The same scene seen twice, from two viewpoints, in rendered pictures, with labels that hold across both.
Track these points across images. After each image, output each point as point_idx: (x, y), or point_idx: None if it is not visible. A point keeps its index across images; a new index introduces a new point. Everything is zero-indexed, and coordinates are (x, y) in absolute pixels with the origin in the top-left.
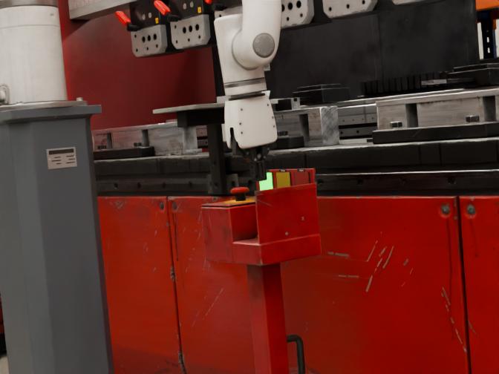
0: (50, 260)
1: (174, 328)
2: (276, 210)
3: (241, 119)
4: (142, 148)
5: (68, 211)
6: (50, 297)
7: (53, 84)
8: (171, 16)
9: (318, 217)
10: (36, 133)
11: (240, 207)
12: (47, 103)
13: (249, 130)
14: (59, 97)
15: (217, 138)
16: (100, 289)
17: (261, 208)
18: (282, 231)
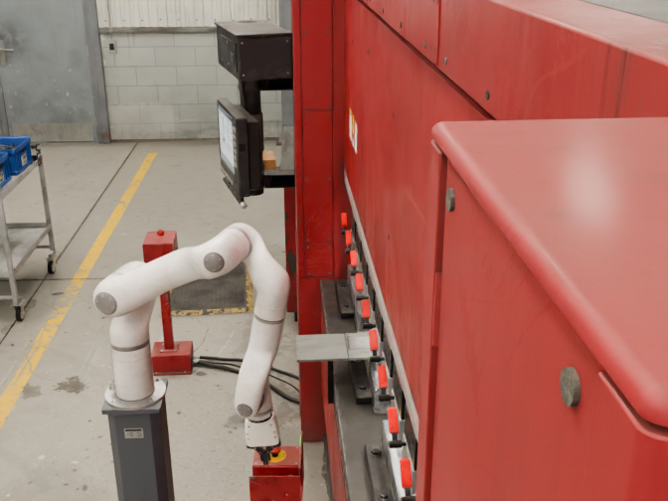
0: (125, 480)
1: (329, 444)
2: (265, 488)
3: (249, 431)
4: (344, 313)
5: (137, 458)
6: (125, 497)
7: (134, 392)
8: (346, 250)
9: (300, 495)
10: (117, 420)
11: (261, 467)
12: (122, 408)
13: (253, 438)
14: (138, 398)
15: (328, 370)
16: (157, 497)
17: (253, 485)
18: (269, 499)
